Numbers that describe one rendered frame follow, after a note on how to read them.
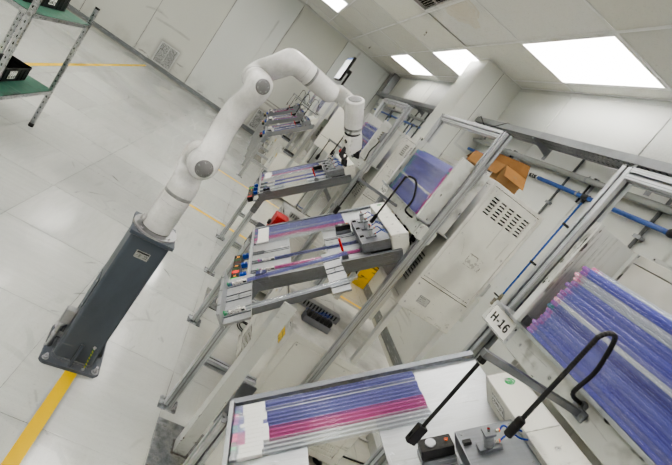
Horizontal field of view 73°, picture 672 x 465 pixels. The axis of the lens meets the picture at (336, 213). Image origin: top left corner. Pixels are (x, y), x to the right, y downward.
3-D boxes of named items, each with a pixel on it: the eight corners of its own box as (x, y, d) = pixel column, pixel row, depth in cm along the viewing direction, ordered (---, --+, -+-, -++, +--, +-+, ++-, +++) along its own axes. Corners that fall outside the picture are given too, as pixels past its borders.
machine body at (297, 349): (220, 425, 221) (292, 331, 211) (232, 343, 287) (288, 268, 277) (327, 474, 240) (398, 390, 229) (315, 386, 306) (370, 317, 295)
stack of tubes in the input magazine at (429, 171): (415, 214, 204) (453, 166, 200) (388, 186, 253) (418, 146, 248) (436, 228, 208) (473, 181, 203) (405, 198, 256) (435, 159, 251)
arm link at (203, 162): (204, 174, 193) (208, 189, 180) (179, 159, 187) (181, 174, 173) (273, 77, 185) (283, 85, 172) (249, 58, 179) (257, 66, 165)
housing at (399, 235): (394, 263, 209) (391, 235, 204) (372, 227, 255) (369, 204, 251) (411, 260, 210) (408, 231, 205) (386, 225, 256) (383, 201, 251)
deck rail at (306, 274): (249, 293, 202) (246, 281, 200) (249, 291, 204) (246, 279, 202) (404, 261, 207) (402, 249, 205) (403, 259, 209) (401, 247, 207)
